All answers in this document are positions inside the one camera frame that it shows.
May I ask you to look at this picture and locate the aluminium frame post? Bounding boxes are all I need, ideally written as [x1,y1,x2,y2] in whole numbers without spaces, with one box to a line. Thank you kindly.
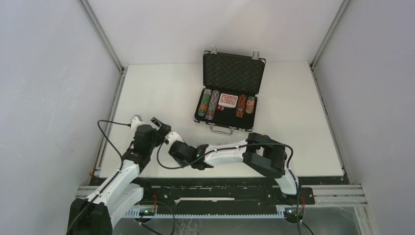
[310,0,351,71]
[77,0,124,73]

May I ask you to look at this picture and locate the white cable duct strip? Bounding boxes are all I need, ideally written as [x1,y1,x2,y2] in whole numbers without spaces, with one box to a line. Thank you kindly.
[123,207,286,218]

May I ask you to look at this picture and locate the red playing card deck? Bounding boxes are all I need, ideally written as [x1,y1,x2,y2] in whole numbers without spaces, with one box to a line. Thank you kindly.
[218,93,238,108]

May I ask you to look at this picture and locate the orange black poker chip row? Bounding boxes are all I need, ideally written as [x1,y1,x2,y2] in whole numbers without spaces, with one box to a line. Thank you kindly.
[236,94,247,118]

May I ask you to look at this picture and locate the aluminium frame rail front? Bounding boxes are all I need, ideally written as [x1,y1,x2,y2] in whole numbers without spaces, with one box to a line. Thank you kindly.
[73,185,369,208]

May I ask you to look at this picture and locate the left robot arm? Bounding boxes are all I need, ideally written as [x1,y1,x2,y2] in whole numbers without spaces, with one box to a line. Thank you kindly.
[66,115,171,235]

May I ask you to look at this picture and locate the green poker chip row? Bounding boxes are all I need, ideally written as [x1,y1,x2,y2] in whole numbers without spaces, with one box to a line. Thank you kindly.
[197,89,212,117]

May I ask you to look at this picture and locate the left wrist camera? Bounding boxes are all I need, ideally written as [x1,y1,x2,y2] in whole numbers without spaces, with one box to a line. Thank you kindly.
[130,115,144,130]

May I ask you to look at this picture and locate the red white poker chip row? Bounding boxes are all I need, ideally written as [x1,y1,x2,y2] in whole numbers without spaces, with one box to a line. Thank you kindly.
[245,96,255,114]

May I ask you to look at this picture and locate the right aluminium frame post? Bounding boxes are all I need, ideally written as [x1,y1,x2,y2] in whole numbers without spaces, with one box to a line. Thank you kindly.
[310,0,351,71]

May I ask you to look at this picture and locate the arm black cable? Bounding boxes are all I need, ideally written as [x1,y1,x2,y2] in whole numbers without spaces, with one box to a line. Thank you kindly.
[157,142,294,170]
[66,120,134,235]

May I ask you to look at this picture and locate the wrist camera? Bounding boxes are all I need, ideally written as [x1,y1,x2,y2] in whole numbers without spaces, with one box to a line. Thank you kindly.
[130,115,144,130]
[165,131,185,145]

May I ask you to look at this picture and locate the blue tan poker chip row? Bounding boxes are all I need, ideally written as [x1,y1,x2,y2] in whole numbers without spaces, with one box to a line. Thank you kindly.
[205,90,220,120]

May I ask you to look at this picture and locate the left aluminium frame post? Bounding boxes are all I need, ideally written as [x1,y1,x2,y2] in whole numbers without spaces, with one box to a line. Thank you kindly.
[77,0,124,73]

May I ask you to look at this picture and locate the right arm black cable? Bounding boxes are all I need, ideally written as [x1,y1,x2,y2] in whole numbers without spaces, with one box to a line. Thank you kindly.
[157,142,294,170]

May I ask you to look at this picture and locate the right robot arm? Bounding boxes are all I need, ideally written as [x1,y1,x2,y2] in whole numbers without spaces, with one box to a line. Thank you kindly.
[164,132,302,204]

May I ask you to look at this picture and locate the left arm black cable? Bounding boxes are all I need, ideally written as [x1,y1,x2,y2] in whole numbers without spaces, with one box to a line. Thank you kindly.
[66,120,134,235]

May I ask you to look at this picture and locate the black poker set case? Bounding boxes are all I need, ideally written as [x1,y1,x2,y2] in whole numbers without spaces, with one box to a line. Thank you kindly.
[193,47,267,132]

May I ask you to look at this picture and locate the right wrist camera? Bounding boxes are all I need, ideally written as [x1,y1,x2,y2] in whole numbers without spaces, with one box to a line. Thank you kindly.
[165,131,185,145]

